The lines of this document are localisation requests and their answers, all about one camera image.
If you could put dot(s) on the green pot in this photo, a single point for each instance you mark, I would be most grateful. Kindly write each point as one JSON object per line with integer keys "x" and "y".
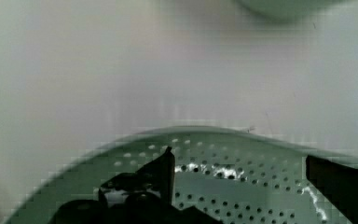
{"x": 286, "y": 10}

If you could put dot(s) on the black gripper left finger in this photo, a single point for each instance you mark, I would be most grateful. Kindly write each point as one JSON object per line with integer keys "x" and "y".
{"x": 156, "y": 177}

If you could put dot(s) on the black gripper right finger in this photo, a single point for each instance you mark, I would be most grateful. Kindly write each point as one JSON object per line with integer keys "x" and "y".
{"x": 337, "y": 183}

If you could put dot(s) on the green plastic strainer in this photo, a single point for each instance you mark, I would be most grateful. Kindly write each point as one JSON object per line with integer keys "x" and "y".
{"x": 221, "y": 176}

